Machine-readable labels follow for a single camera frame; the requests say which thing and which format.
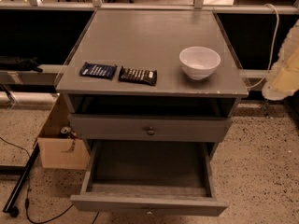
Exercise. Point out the closed grey top drawer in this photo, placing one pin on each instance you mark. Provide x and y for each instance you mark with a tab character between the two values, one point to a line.
177	129

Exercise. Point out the open grey middle drawer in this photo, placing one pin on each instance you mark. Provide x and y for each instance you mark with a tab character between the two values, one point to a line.
154	178

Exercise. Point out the black metal floor bar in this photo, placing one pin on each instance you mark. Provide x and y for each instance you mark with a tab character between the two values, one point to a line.
22	172

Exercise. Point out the metal can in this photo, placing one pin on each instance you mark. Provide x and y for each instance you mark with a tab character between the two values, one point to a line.
65	130

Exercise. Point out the cardboard box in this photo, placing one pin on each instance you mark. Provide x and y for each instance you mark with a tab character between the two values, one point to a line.
59	151

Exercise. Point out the dark chocolate rxbar wrapper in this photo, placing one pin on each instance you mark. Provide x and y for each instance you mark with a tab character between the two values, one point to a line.
139	76

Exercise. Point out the brass drawer knob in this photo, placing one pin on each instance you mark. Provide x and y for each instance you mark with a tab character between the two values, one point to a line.
150	131

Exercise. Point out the black cloth on shelf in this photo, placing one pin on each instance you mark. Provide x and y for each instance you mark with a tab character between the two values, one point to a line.
19	64

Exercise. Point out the blue snack bar wrapper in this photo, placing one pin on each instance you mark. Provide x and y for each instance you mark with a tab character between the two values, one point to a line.
98	70

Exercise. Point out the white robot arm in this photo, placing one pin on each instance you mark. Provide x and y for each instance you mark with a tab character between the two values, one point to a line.
283	78

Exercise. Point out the white ceramic bowl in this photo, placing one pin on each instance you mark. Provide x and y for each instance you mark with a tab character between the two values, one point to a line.
199	62

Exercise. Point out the grey wooden drawer cabinet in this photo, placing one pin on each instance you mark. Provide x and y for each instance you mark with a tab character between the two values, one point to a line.
152	40

